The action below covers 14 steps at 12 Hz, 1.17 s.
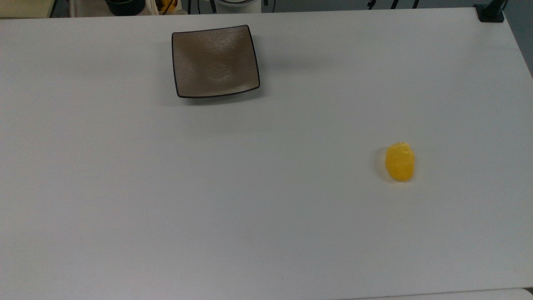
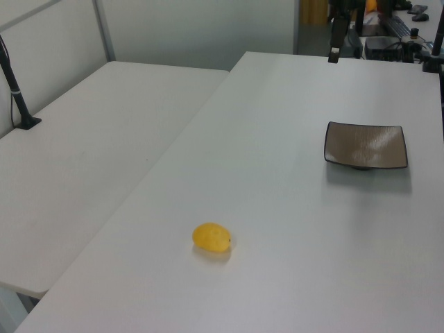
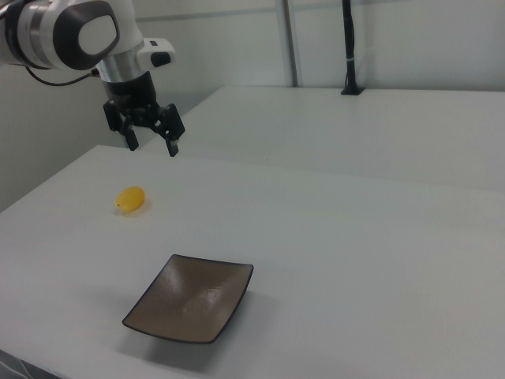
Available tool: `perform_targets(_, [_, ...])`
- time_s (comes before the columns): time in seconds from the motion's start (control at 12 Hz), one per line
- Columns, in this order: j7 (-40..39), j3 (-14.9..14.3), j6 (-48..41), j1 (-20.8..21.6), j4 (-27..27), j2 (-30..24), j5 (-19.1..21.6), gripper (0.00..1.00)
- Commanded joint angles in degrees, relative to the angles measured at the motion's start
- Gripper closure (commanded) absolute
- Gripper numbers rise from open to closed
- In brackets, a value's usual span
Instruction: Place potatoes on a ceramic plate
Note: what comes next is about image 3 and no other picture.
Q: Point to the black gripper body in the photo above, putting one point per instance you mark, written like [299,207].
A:
[132,96]

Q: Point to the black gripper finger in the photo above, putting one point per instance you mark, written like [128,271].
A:
[128,132]
[171,122]

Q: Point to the yellow potato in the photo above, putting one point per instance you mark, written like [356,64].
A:
[130,200]

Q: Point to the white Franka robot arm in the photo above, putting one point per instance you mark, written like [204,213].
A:
[67,31]

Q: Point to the brown square ceramic plate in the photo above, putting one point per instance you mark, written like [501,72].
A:
[189,300]

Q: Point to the black pole with base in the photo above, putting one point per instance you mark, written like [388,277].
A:
[349,47]

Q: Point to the grey aluminium frame post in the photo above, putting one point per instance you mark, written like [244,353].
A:
[292,43]

